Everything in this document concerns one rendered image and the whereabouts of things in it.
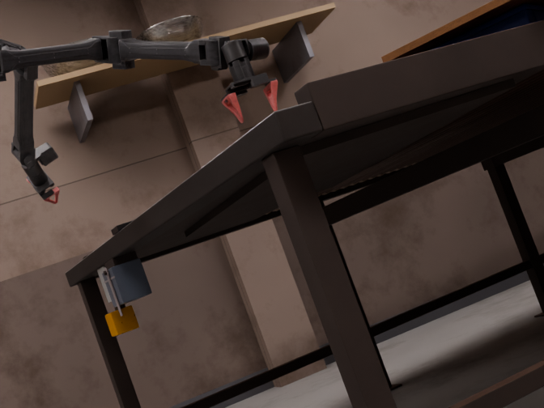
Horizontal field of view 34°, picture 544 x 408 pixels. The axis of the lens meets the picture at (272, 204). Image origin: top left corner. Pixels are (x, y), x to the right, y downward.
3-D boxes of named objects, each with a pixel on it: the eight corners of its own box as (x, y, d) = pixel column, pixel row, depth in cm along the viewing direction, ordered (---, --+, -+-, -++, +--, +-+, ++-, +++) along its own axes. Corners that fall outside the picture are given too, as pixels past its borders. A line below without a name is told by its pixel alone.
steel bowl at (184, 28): (201, 57, 526) (193, 34, 527) (217, 33, 489) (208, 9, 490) (139, 74, 513) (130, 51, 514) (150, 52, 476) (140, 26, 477)
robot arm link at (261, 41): (208, 70, 235) (206, 37, 233) (240, 64, 242) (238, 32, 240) (237, 72, 227) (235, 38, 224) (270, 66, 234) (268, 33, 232)
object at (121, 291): (123, 315, 278) (104, 261, 279) (113, 319, 290) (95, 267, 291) (156, 303, 283) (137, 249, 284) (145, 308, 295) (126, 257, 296)
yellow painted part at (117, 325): (117, 335, 296) (94, 269, 298) (112, 337, 304) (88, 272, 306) (139, 327, 300) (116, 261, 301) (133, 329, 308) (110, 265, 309)
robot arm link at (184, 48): (107, 69, 257) (103, 31, 254) (121, 66, 262) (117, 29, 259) (218, 74, 231) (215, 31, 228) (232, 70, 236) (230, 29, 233)
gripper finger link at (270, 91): (255, 121, 230) (242, 87, 231) (279, 113, 233) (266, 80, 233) (263, 113, 224) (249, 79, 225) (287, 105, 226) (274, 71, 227)
